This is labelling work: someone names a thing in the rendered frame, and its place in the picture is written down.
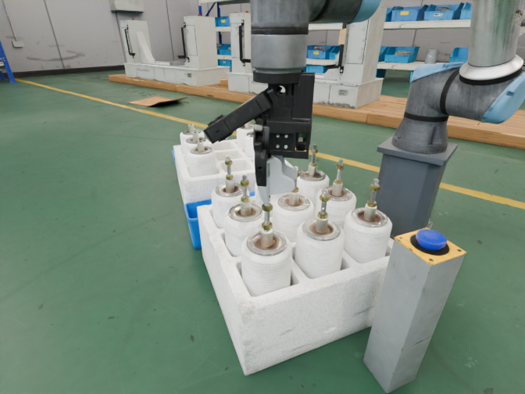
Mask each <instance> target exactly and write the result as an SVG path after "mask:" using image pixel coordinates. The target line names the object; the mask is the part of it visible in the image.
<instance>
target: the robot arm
mask: <svg viewBox="0 0 525 394"><path fill-rule="evenodd" d="M381 1H382V0H250V5H251V34H254V35H251V66H252V68H255V70H253V81H254V82H258V83H264V84H268V88H267V89H265V90H264V91H261V92H260V93H258V94H257V95H256V96H254V97H253V98H251V99H249V100H248V101H247V102H245V103H243V104H242V105H240V106H239V107H237V108H236V109H234V110H232V111H231V112H229V113H228V114H227V115H225V116H223V115H220V116H218V117H215V118H213V119H212V121H211V122H210V123H208V124H207V125H208V127H207V128H206V129H205V130H204V133H205V135H206V136H207V138H208V139H209V140H210V142H211V143H212V144H214V143H215V142H217V141H218V142H221V141H223V140H225V139H228V138H229V136H231V135H232V134H233V133H234V131H236V130H237V129H238V128H239V127H242V126H243V125H245V124H246V123H248V122H249V121H251V120H253V119H254V120H255V123H254V127H253V149H254V152H255V179H256V185H257V189H258V193H259V197H260V199H261V200H262V202H263V204H264V205H265V206H269V198H271V195H275V194H280V193H285V192H292V191H293V190H294V189H295V179H296V178H297V176H298V174H297V171H296V170H295V169H294V168H292V167H290V166H288V165H287V164H286V163H285V158H293V159H309V145H310V140H311V130H312V119H313V94H314V84H315V76H316V73H310V72H304V70H302V69H304V68H305V66H306V56H307V44H308V35H290V34H308V33H309V29H308V28H309V24H313V23H346V24H352V23H360V22H363V21H366V20H368V19H369V18H370V17H371V16H372V15H373V14H374V13H375V12H376V11H377V9H378V7H379V5H380V3H381ZM524 4H525V0H473V2H472V12H471V23H470V43H469V53H468V61H467V62H466V63H464V62H458V63H438V64H427V65H420V66H418V67H417V68H416V69H415V70H414V72H413V76H412V80H411V81H410V89H409V95H408V98H407V103H406V106H405V112H404V117H403V119H402V122H401V123H400V124H399V126H398V128H397V130H396V132H395V133H394V135H393V138H392V142H391V143H392V145H393V146H395V147H397V148H399V149H403V150H405V151H409V152H417V153H425V154H435V153H441V152H445V151H446V149H447V146H448V126H447V122H448V117H449V116H457V117H461V118H465V119H469V120H476V121H480V122H481V123H490V124H501V123H504V122H506V121H507V120H508V119H509V118H510V117H511V116H512V115H513V114H514V113H515V112H516V111H517V110H518V108H519V107H520V106H521V104H522V103H523V101H524V99H525V72H524V73H522V67H523V60H522V59H521V58H520V57H519V56H518V55H516V49H517V44H518V39H519V35H520V26H521V22H522V17H523V8H524ZM257 34H260V35H257ZM264 34H267V35H264ZM268 34H275V35H268ZM280 86H283V87H284V88H285V92H281V90H282V87H280ZM295 148H296V149H295ZM304 150H306V151H304ZM273 156H274V157H273Z"/></svg>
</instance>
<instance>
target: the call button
mask: <svg viewBox="0 0 525 394"><path fill-rule="evenodd" d="M416 240H417V241H418V243H419V244H420V245H421V246H422V247H424V248H425V249H429V250H439V249H441V248H444V247H445V245H446V242H447V238H446V237H445V236H444V235H443V234H441V233H440V232H438V231H434V230H431V229H422V230H419V231H417V233H416Z"/></svg>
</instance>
